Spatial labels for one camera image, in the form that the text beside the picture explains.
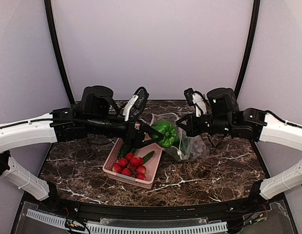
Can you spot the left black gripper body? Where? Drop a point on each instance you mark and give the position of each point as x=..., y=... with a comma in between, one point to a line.
x=137, y=136

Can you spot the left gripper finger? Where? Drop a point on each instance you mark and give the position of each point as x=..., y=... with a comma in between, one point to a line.
x=145, y=142
x=151, y=132

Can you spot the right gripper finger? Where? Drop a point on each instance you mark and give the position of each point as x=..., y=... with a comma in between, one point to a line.
x=185, y=128
x=184, y=120

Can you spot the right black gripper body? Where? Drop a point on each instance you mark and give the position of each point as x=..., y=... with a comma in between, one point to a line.
x=190, y=125

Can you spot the green toy bell pepper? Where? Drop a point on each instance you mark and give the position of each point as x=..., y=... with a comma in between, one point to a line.
x=170, y=135

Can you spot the dark green toy cucumber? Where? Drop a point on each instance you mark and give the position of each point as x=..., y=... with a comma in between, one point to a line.
x=124, y=150

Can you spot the clear zip top bag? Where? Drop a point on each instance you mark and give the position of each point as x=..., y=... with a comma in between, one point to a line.
x=200, y=150

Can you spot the toy bok choy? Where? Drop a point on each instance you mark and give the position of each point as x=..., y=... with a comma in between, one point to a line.
x=182, y=149

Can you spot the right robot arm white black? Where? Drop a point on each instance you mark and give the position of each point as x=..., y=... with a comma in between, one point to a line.
x=219, y=113

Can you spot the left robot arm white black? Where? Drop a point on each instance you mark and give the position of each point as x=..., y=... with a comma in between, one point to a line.
x=96, y=114

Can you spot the small dark toy cucumber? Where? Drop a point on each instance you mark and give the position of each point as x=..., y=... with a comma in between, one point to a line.
x=148, y=156

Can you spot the pink plastic basket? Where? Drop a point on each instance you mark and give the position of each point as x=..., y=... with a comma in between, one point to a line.
x=151, y=165

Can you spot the red toy strawberry bunch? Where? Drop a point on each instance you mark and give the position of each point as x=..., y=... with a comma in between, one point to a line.
x=131, y=166

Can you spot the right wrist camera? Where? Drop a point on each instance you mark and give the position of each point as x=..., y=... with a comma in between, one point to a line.
x=196, y=99

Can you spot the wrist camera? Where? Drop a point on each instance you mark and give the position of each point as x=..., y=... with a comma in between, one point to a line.
x=135, y=106
x=196, y=99

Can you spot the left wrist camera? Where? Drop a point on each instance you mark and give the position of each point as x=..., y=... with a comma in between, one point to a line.
x=135, y=106

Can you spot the black front frame rail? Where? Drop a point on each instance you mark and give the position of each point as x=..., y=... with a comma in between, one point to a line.
x=127, y=202

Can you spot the white slotted cable duct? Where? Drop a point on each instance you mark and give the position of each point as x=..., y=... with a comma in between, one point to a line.
x=75, y=227

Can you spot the black frame post right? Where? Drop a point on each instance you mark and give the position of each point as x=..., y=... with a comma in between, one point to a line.
x=248, y=46

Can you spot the black frame post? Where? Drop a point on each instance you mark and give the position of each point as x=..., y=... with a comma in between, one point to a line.
x=248, y=46
x=57, y=51

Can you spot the black frame post left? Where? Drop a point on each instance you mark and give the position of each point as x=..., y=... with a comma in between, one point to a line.
x=57, y=51

